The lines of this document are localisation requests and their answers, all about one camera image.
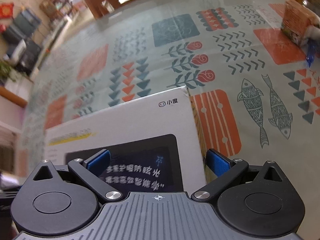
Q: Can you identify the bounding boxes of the white tablet box lid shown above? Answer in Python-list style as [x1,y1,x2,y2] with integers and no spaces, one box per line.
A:
[44,87,206,194]

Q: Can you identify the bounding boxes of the patterned plastic tablecloth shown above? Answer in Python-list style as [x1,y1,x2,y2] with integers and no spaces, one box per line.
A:
[16,0,319,180]

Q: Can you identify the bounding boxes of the white tv cabinet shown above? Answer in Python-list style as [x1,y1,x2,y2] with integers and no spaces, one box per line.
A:
[0,17,73,106]

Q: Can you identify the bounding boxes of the blue plastic clip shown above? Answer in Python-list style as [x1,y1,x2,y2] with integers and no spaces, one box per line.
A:
[306,40,317,68]

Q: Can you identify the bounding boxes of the flat screen television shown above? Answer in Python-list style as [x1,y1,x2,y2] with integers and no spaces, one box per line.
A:
[2,9,42,44]

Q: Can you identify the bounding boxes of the white bowl dark food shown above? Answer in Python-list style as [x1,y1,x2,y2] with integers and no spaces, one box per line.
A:
[308,25,320,42]

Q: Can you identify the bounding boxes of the brown drink carton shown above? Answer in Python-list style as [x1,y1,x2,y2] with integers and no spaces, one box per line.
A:
[280,0,319,47]

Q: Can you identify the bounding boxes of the red wall ornament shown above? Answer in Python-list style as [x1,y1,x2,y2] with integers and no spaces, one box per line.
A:
[0,2,14,20]

